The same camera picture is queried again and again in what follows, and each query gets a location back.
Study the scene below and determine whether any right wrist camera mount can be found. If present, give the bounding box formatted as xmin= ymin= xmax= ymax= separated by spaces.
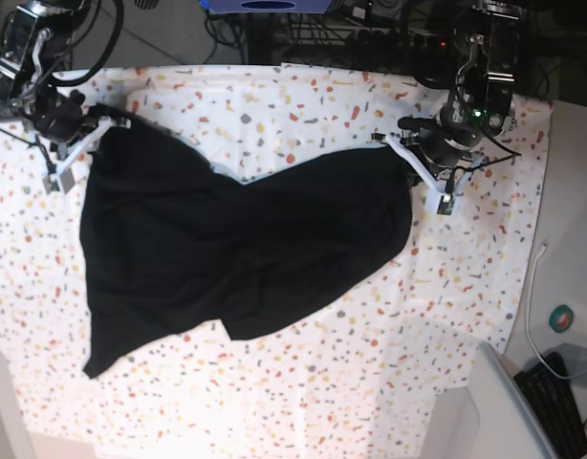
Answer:
xmin=23 ymin=115 xmax=132 ymax=194

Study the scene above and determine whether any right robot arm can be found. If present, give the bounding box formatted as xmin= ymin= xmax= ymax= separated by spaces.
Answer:
xmin=0 ymin=1 xmax=124 ymax=143

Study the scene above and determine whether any grey laptop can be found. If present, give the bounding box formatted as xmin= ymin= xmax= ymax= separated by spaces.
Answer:
xmin=467 ymin=342 xmax=557 ymax=459

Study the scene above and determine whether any green tape roll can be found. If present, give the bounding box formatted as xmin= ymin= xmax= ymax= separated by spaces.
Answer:
xmin=549 ymin=305 xmax=575 ymax=334

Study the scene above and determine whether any terrazzo pattern tablecloth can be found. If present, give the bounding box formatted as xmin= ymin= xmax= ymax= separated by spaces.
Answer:
xmin=0 ymin=65 xmax=553 ymax=458

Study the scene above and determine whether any blue device top edge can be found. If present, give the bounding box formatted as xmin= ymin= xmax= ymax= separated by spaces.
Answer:
xmin=200 ymin=0 xmax=341 ymax=14

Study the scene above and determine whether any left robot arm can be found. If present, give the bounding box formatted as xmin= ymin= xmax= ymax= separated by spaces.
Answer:
xmin=398 ymin=1 xmax=524 ymax=178

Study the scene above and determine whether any white cable on side table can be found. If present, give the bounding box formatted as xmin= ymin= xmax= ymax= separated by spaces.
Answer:
xmin=525 ymin=243 xmax=575 ymax=382

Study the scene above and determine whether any black t-shirt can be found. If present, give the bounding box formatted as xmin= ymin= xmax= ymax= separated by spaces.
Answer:
xmin=80 ymin=116 xmax=413 ymax=378

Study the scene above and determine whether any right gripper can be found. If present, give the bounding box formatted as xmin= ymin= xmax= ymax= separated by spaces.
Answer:
xmin=23 ymin=90 xmax=85 ymax=143

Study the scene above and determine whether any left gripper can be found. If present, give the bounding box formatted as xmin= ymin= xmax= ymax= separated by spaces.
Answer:
xmin=401 ymin=117 xmax=482 ymax=175

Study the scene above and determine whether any black keyboard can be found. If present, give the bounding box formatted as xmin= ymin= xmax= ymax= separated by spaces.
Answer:
xmin=514 ymin=363 xmax=587 ymax=459

